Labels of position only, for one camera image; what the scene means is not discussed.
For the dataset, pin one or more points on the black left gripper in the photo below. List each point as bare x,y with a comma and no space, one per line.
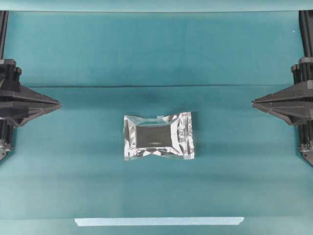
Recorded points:
15,98

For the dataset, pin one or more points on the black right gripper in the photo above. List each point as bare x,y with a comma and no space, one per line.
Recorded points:
302,90

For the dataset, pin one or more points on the silver foil zip bag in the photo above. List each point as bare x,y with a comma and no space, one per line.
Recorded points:
165,136

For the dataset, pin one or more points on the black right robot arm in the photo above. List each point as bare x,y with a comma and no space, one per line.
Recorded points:
294,104

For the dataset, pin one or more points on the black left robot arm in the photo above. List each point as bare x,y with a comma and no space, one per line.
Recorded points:
6,132

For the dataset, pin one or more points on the light blue tape strip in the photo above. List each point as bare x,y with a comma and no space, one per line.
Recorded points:
159,221

